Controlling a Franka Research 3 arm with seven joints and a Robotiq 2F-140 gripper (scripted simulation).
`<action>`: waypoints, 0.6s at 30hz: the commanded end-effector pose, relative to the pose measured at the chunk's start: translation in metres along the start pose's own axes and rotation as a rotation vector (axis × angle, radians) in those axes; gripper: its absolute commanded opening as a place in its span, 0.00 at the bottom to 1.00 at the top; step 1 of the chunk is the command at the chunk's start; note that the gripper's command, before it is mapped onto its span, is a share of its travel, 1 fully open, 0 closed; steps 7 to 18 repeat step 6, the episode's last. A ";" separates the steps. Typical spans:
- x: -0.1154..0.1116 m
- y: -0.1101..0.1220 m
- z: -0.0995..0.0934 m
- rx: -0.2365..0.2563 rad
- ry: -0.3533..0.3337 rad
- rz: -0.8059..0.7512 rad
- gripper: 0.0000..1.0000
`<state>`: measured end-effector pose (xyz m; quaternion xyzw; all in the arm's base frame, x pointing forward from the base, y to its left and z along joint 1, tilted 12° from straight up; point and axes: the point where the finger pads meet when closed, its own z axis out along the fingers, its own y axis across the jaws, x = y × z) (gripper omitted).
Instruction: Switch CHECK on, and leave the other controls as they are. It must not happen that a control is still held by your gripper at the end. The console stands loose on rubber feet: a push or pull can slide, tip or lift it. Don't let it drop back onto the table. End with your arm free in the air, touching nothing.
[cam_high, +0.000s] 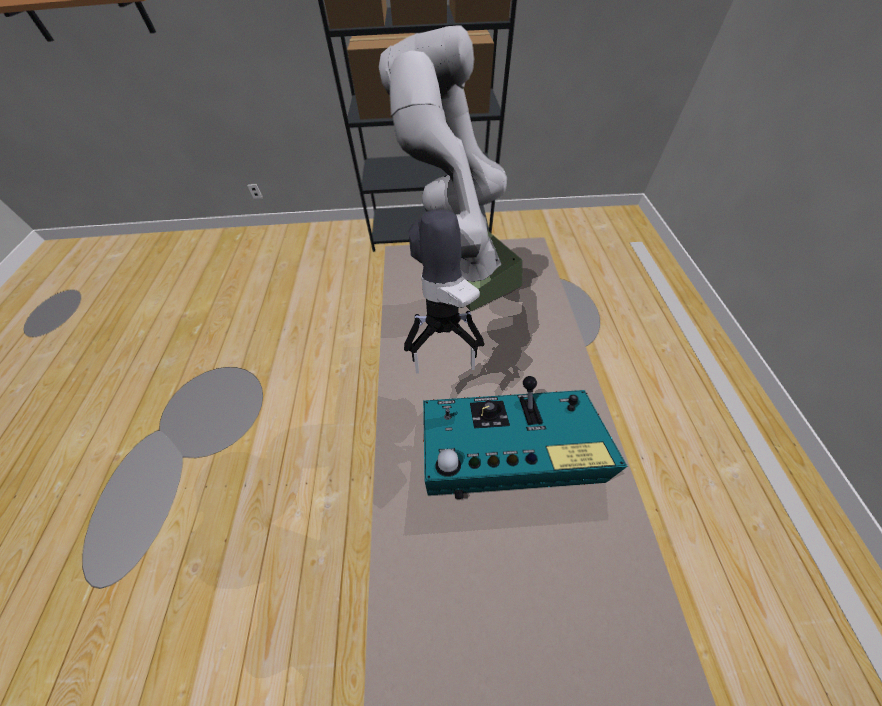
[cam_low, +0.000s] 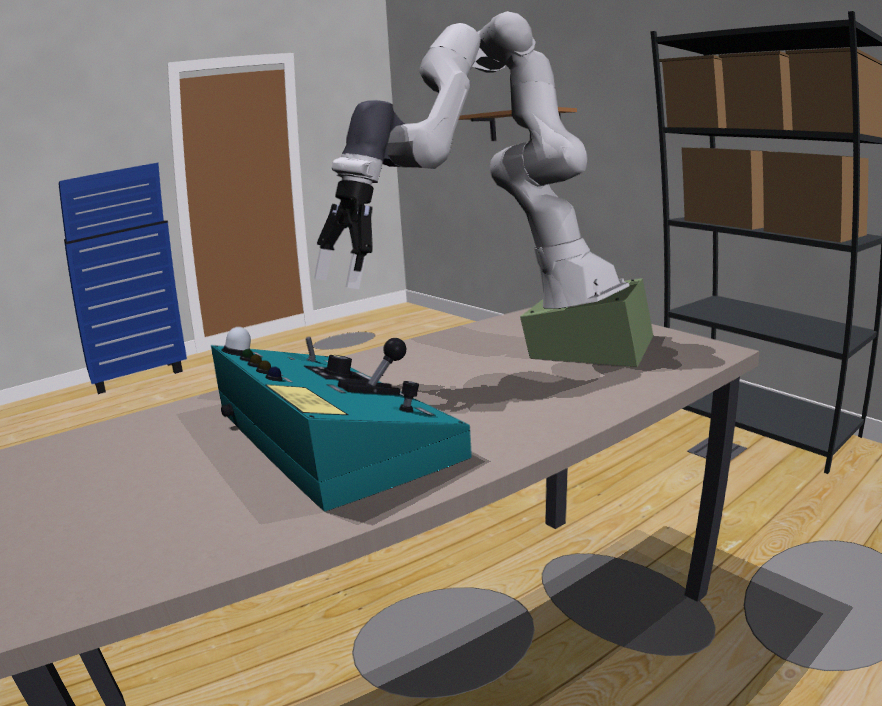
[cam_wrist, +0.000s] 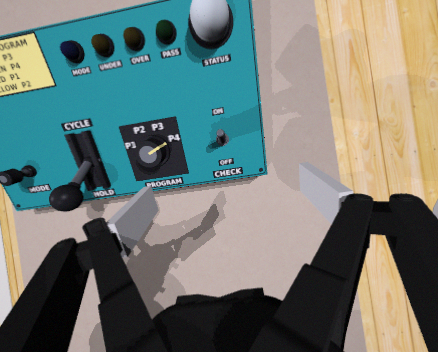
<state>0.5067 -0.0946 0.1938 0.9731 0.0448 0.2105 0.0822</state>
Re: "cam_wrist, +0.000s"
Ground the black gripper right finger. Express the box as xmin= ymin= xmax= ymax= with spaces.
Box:
xmin=249 ymin=162 xmax=438 ymax=352

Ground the teal control console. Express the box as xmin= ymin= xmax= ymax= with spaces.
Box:
xmin=0 ymin=0 xmax=267 ymax=212

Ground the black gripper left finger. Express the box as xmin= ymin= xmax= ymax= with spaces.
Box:
xmin=0 ymin=186 xmax=167 ymax=352

